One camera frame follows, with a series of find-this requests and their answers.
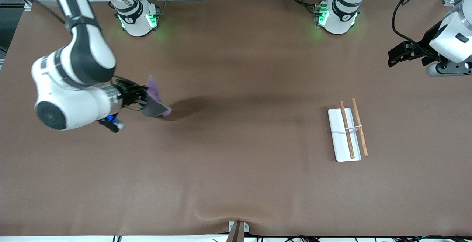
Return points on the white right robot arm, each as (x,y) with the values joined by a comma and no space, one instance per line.
(73,102)

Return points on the darker wooden rack rod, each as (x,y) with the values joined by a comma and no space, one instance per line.
(349,142)

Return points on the white towel rack base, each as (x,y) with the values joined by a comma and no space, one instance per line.
(337,135)

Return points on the brown table cover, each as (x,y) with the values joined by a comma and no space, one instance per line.
(221,142)

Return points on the grey and purple towel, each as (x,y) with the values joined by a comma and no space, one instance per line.
(153,109)

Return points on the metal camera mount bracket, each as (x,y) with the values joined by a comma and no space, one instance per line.
(238,232)

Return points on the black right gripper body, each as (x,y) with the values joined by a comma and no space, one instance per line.
(128,93)

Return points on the light wooden rack rod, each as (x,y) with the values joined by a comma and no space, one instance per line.
(363,142)

